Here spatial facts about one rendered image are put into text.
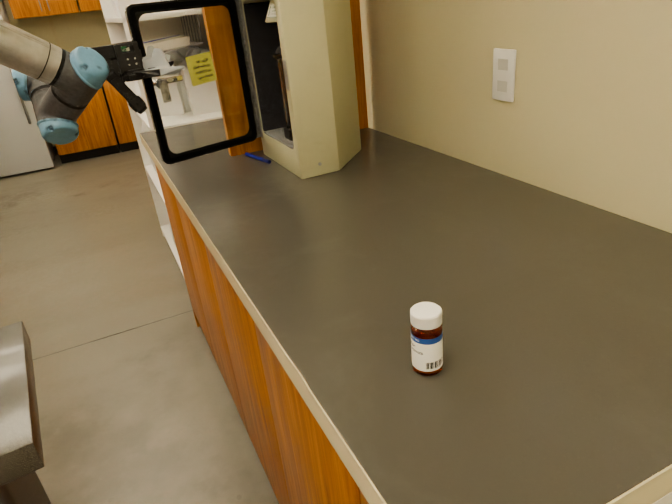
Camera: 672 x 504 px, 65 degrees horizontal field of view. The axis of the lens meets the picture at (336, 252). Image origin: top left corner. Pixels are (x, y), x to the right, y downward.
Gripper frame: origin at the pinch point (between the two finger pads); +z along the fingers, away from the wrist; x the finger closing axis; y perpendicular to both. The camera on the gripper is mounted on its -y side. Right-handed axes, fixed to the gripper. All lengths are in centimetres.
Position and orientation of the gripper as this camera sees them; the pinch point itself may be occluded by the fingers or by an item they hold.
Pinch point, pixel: (180, 67)
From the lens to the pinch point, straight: 139.9
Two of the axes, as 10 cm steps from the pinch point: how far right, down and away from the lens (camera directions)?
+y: -1.1, -8.9, -4.5
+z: 9.0, -2.9, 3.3
